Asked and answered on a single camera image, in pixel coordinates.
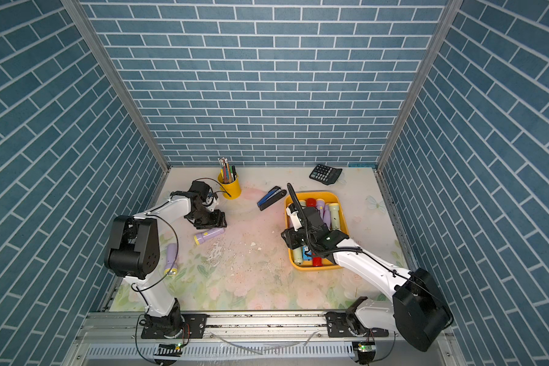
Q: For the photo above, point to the black calculator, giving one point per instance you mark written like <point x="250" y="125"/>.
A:
<point x="324" y="174"/>

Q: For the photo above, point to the purple flashlight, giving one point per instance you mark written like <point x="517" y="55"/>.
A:
<point x="325" y="212"/>
<point x="205" y="236"/>
<point x="171" y="267"/>

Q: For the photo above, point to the small red flashlight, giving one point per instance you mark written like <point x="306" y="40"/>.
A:
<point x="317" y="262"/>

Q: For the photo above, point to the blue white flashlight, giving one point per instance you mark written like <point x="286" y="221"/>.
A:
<point x="306" y="254"/>

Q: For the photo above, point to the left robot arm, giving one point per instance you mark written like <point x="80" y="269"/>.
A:
<point x="133" y="253"/>

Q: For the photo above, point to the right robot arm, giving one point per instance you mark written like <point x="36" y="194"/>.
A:
<point x="419" y="310"/>

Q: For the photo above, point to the pens in cup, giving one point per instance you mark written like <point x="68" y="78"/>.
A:
<point x="228" y="171"/>

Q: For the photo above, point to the yellow plastic tray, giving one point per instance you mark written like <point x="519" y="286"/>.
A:
<point x="330" y="198"/>

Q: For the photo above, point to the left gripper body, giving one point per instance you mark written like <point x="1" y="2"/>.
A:
<point x="207" y="218"/>

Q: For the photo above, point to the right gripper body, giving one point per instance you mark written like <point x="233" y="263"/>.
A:
<point x="298" y="239"/>

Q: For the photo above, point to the yellow pen cup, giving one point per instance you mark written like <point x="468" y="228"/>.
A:
<point x="230" y="191"/>

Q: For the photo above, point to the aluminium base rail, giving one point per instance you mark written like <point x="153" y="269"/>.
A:
<point x="297" y="337"/>

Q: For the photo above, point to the blue black stapler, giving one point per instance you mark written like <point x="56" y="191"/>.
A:
<point x="274" y="194"/>

